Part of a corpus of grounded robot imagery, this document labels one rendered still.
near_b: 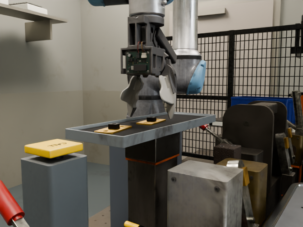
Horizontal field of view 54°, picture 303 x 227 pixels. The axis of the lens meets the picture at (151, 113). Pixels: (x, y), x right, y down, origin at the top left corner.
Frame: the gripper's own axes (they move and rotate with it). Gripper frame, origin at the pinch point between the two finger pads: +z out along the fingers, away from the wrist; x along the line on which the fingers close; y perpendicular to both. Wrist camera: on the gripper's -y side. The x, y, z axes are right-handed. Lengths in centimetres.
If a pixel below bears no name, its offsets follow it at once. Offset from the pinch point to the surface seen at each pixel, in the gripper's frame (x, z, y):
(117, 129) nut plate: -1.0, 1.7, 12.6
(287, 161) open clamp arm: 27.6, 15.4, -30.4
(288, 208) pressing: 28.5, 18.0, -3.3
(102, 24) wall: -222, -86, -306
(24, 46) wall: -265, -47, -206
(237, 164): 19.9, 7.5, 6.3
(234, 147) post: 16.8, 8.0, -8.8
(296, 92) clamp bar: 29, -3, -63
